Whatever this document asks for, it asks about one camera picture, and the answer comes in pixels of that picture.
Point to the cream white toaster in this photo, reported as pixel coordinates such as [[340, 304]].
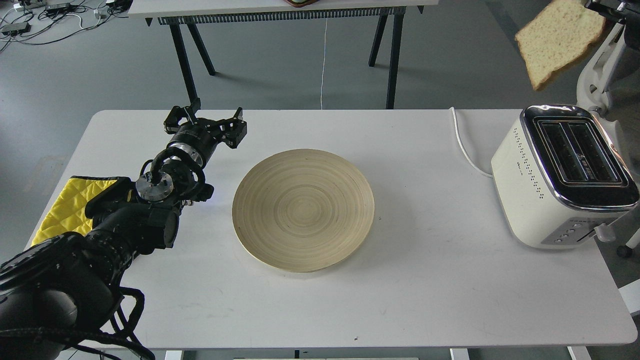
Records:
[[558, 177]]

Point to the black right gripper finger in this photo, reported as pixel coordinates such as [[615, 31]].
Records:
[[613, 14]]

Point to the brown object on background table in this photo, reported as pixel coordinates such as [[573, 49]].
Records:
[[300, 3]]

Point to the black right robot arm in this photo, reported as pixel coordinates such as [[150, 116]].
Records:
[[632, 24]]

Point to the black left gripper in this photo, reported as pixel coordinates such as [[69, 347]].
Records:
[[199, 137]]

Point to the round wooden plate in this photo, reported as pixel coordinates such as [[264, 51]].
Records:
[[303, 210]]

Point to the white background table black legs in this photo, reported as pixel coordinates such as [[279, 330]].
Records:
[[176, 14]]

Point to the white office chair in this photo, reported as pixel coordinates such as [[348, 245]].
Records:
[[607, 70]]

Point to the yellow quilted cloth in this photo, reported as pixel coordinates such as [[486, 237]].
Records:
[[68, 210]]

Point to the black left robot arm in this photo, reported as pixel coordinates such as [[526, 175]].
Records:
[[67, 289]]

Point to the slice of white bread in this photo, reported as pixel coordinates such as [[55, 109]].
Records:
[[557, 38]]

